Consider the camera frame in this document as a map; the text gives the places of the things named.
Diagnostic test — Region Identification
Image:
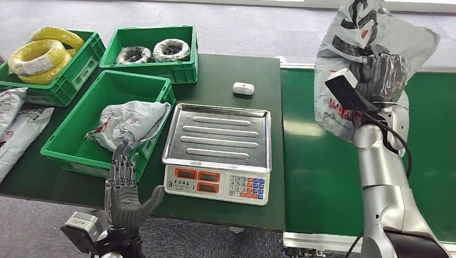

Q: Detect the large grey printed courier bag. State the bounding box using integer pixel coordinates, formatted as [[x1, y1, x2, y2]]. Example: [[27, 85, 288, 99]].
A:
[[313, 0, 440, 157]]

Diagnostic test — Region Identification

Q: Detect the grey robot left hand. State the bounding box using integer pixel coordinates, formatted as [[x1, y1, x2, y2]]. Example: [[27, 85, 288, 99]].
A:
[[104, 139, 166, 231]]

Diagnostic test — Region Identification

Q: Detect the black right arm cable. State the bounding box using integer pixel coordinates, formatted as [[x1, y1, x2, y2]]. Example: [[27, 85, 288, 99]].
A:
[[344, 110, 413, 258]]

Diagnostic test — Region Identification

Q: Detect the small white plastic device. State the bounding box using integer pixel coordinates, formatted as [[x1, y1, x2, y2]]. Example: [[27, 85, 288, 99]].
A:
[[232, 82, 255, 96]]

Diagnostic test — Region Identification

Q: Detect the dark green table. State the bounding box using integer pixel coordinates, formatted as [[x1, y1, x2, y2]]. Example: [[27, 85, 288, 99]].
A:
[[0, 53, 287, 232]]

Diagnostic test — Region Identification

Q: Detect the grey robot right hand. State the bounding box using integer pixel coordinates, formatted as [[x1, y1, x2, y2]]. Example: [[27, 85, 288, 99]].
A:
[[351, 44, 410, 104]]

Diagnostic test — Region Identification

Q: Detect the green crate with black coils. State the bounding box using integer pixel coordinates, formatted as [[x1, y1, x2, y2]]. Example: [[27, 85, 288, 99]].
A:
[[99, 25, 199, 85]]

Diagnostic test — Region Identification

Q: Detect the yellow wire coil with label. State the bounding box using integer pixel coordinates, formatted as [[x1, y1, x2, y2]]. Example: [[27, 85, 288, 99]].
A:
[[8, 39, 67, 76]]

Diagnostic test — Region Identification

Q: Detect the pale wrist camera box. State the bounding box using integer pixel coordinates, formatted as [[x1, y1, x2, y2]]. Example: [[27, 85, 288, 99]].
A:
[[60, 212, 104, 255], [325, 68, 379, 113]]

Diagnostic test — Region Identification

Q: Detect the electronic weighing scale steel tray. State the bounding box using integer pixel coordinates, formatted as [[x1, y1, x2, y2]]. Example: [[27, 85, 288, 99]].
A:
[[161, 103, 272, 206]]

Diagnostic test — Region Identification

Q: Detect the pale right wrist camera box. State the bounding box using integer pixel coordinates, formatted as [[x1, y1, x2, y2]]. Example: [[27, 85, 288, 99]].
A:
[[325, 68, 379, 113]]

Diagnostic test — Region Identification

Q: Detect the crumpled grey courier bag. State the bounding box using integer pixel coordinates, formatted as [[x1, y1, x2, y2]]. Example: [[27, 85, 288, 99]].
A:
[[84, 100, 172, 153]]

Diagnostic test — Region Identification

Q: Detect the green crate with yellow coils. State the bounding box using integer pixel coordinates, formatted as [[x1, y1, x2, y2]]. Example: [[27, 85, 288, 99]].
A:
[[0, 30, 106, 108]]

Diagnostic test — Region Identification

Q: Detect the green plastic crate holding bag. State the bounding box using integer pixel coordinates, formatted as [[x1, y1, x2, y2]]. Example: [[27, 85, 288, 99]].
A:
[[40, 69, 177, 183]]

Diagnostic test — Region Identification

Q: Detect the black wire coil in wrap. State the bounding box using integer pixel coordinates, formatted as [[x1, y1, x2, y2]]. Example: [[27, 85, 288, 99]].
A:
[[152, 38, 191, 63], [115, 46, 154, 65]]

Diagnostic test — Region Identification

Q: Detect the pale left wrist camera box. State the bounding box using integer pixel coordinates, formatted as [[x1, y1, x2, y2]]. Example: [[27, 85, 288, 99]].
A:
[[60, 212, 104, 255]]

